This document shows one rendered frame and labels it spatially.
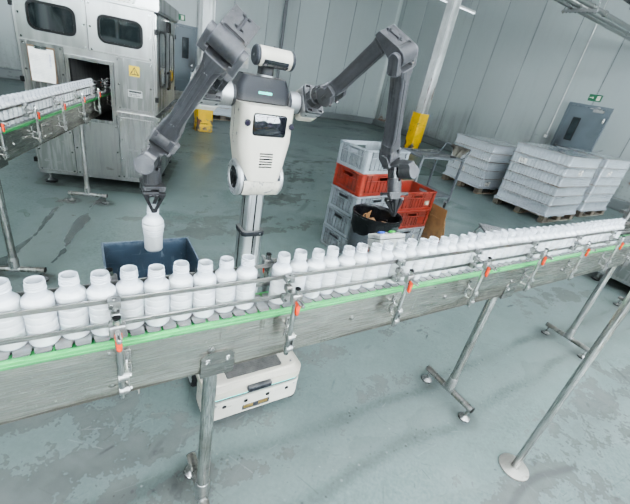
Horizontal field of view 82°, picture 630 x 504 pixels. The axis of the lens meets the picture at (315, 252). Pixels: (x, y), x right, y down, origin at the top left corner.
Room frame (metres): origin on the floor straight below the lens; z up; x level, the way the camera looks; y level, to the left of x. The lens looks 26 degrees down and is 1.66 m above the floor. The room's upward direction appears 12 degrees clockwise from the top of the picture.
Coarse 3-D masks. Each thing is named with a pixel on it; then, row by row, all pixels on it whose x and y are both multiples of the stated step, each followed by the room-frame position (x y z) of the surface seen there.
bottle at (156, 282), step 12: (156, 264) 0.75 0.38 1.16; (156, 276) 0.72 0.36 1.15; (144, 288) 0.71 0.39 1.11; (156, 288) 0.71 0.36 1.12; (168, 288) 0.74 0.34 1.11; (144, 300) 0.71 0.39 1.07; (156, 300) 0.71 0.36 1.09; (168, 300) 0.74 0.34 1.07; (144, 312) 0.72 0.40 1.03; (156, 312) 0.71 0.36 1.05; (156, 324) 0.71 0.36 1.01
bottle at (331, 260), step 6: (330, 246) 1.06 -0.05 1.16; (336, 246) 1.06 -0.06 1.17; (330, 252) 1.03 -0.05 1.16; (336, 252) 1.03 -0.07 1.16; (324, 258) 1.04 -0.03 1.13; (330, 258) 1.03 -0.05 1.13; (336, 258) 1.04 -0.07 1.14; (330, 264) 1.02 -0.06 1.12; (336, 264) 1.02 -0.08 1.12; (324, 276) 1.02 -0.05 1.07; (330, 276) 1.02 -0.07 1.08; (324, 282) 1.02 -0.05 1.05; (330, 282) 1.02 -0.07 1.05; (324, 294) 1.02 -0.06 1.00
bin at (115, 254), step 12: (168, 240) 1.27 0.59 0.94; (180, 240) 1.30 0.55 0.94; (108, 252) 1.15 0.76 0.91; (120, 252) 1.17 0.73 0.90; (132, 252) 1.20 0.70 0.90; (144, 252) 1.22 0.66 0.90; (156, 252) 1.25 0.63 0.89; (168, 252) 1.27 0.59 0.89; (180, 252) 1.30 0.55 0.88; (192, 252) 1.23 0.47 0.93; (108, 264) 1.15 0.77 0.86; (120, 264) 1.17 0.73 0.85; (132, 264) 1.19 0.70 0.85; (144, 264) 1.22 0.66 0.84; (168, 264) 1.27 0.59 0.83; (192, 264) 1.23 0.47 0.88; (144, 276) 1.22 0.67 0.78
